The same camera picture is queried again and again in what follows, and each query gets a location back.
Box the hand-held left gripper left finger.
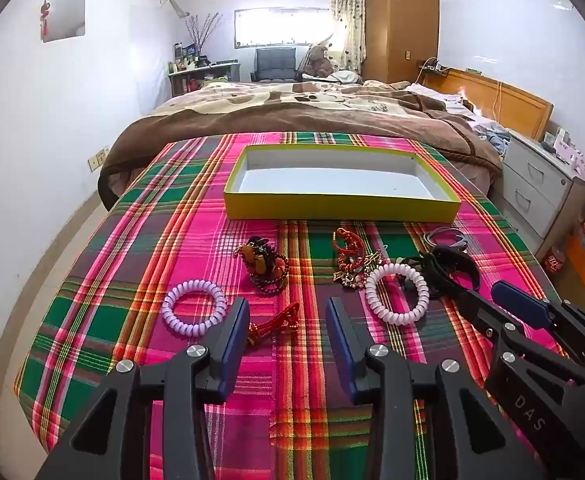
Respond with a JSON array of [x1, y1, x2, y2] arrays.
[[35, 297, 251, 480]]

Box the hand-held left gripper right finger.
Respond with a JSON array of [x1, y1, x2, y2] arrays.
[[325, 296, 548, 480]]

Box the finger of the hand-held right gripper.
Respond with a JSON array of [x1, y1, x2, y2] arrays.
[[491, 280, 585, 363], [451, 285, 585, 388]]

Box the red knotted cord bracelet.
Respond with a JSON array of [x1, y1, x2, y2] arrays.
[[247, 302, 300, 348]]

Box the pink spiral hair tie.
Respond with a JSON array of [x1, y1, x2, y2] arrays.
[[365, 262, 430, 323]]

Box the black wristband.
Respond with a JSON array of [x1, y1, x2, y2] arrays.
[[401, 245, 480, 298]]

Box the purple spiral hair tie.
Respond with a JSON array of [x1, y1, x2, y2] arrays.
[[162, 281, 228, 337]]

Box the brown bead bracelet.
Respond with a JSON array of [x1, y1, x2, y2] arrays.
[[233, 235, 290, 295]]

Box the red charm bracelet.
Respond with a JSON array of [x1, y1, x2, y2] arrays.
[[333, 228, 373, 292]]

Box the silver bangle bracelet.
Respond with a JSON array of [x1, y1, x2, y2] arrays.
[[421, 226, 470, 253]]

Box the yellow cardboard box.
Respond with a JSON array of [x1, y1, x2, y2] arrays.
[[223, 144, 461, 222]]

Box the red can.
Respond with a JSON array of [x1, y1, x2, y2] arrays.
[[545, 247, 568, 274]]

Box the pink green plaid cloth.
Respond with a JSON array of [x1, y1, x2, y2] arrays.
[[12, 131, 568, 480]]

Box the grey nightstand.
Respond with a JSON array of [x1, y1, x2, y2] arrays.
[[501, 130, 585, 262]]

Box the pink printed box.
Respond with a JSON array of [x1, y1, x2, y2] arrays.
[[542, 127, 585, 182]]

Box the pile of clothes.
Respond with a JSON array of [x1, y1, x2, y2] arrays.
[[406, 82, 512, 155]]

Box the wooden headboard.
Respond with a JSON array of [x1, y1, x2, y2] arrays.
[[415, 66, 555, 142]]

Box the brown patterned blanket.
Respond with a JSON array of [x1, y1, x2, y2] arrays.
[[97, 80, 504, 211]]

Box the cluttered shelf desk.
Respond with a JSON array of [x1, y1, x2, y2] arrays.
[[167, 61, 241, 97]]

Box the black chair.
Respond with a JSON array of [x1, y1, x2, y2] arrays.
[[251, 46, 301, 83]]

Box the brown teddy bear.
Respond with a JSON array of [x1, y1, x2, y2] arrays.
[[302, 45, 334, 79]]

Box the bottles on shelf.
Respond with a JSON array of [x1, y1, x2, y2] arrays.
[[168, 42, 211, 73]]

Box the wooden wardrobe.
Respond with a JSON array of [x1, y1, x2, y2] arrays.
[[362, 0, 441, 84]]

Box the dried branches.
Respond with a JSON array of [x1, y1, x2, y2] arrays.
[[185, 12, 223, 57]]

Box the window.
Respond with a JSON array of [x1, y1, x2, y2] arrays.
[[233, 7, 331, 50]]

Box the dotted curtain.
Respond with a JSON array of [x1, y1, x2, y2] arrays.
[[328, 0, 367, 74]]

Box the wall socket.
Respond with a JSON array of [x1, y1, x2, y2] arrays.
[[88, 146, 111, 171]]

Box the wall mirror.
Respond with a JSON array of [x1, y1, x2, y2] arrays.
[[42, 0, 87, 43]]

